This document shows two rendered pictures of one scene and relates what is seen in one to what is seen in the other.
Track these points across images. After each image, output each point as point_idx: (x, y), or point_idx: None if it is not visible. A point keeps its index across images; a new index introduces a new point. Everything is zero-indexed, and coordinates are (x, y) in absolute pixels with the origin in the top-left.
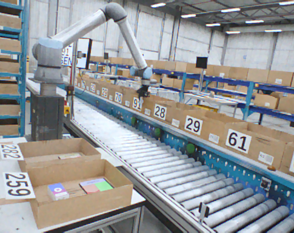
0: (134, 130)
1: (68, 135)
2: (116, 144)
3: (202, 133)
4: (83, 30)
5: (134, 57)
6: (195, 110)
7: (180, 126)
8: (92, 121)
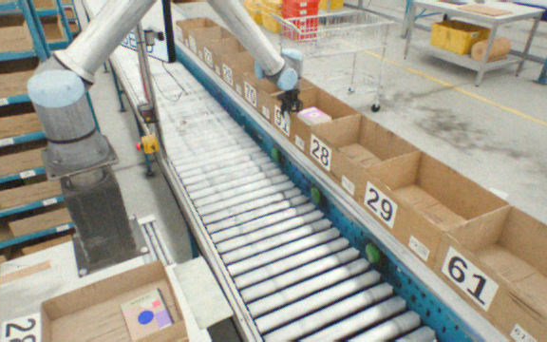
0: (276, 180)
1: (151, 218)
2: (233, 240)
3: (397, 227)
4: (126, 23)
5: (253, 54)
6: (390, 161)
7: (356, 195)
8: (203, 156)
